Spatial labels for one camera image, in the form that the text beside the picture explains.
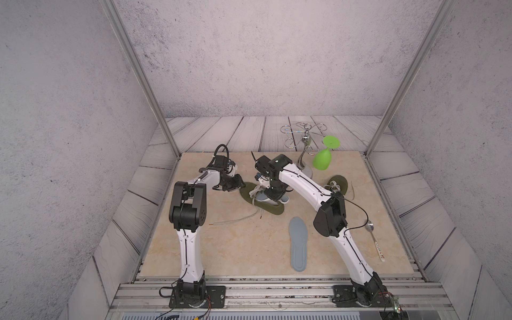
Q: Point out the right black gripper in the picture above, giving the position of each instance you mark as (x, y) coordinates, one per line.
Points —
(274, 197)

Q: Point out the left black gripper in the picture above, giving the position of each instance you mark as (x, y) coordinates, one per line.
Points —
(238, 185)

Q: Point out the olive green shoe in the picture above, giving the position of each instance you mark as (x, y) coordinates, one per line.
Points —
(337, 184)
(254, 195)

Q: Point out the grey insole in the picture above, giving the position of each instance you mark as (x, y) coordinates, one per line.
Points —
(299, 236)
(262, 197)

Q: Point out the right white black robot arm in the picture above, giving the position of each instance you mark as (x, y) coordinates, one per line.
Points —
(280, 173)

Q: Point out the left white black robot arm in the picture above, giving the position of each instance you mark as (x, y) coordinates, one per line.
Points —
(188, 210)

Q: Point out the silver metal glass stand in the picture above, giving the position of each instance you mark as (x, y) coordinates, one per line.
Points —
(303, 139)

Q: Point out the hanging green plastic wine glass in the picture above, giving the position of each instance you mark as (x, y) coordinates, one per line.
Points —
(322, 159)

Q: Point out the metal spoon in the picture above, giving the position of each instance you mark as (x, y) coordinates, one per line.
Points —
(370, 228)

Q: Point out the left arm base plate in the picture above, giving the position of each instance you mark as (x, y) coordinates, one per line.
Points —
(188, 296)

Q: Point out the aluminium rail base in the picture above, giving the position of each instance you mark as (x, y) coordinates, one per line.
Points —
(280, 293)

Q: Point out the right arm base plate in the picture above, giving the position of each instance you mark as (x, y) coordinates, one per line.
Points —
(350, 296)

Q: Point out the left aluminium frame post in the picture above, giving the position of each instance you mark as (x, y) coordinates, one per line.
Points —
(128, 49)

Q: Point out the aluminium frame post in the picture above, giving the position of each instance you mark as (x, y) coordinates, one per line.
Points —
(439, 20)
(128, 49)

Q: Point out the right aluminium frame post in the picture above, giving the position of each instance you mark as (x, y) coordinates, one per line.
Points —
(439, 20)

